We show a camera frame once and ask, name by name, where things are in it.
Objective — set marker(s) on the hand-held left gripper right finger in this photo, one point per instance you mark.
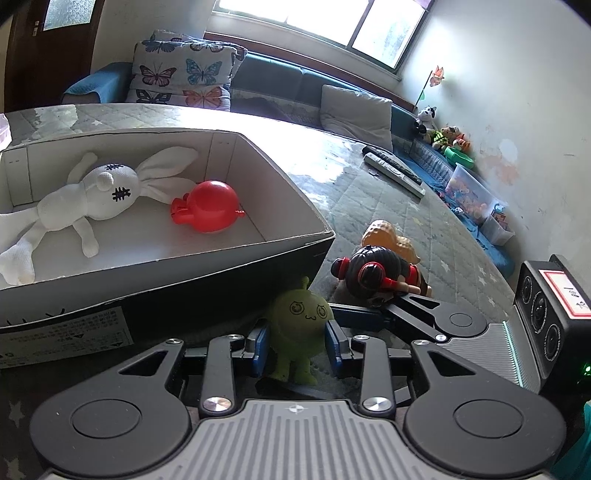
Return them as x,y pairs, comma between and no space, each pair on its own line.
333,348

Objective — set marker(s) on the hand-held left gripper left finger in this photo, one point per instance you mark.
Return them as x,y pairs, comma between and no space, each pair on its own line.
262,350

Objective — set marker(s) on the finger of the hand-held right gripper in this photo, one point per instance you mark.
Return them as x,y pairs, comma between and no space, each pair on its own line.
355,318

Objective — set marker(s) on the green cartoon figure toy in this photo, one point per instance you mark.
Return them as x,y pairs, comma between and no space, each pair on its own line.
298,318

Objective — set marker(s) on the doll with red headphones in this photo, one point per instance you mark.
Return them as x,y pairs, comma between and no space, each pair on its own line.
369,270

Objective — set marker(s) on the black cardboard box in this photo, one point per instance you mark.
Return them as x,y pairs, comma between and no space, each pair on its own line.
184,304

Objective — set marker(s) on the grey quilted desktop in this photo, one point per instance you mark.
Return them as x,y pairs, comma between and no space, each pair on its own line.
369,203

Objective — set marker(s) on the tan peanut toy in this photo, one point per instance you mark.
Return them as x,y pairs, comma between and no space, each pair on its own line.
381,233

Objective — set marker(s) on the small clear plastic box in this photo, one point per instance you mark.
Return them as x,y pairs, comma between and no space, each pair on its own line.
497,230

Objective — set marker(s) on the teal cloth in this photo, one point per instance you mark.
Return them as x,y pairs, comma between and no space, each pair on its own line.
575,443

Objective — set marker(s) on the clear bin of toys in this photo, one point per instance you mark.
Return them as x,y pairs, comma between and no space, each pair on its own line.
471,191

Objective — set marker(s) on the white remote control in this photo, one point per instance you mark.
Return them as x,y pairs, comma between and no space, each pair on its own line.
392,174

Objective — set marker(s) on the red round plastic toy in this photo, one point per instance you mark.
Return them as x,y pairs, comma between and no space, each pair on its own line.
210,205

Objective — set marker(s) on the dark remote control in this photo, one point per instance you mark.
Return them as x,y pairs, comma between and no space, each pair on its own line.
392,161

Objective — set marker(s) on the green plastic bowl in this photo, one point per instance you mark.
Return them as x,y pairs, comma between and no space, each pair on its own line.
461,159

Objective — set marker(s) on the grey cushion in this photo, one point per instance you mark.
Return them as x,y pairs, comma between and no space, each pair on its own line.
358,115

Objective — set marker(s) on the group of small plush toys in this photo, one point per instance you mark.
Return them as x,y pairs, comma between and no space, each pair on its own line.
450,137

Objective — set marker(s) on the black and white cow plush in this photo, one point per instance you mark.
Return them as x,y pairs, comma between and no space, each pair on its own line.
427,117

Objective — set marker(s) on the white rabbit plush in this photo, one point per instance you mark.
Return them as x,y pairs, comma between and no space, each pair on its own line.
106,189

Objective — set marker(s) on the blue sofa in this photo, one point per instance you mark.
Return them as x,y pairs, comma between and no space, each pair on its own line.
277,78

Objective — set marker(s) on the orange fox pinwheel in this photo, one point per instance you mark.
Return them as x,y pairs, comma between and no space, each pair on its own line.
435,76

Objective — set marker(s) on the butterfly print pillow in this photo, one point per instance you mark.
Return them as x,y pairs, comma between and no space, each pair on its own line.
184,69

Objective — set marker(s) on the window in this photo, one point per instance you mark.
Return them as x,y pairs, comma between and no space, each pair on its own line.
295,18

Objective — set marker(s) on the brown wooden door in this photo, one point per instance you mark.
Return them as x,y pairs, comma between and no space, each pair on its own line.
60,55

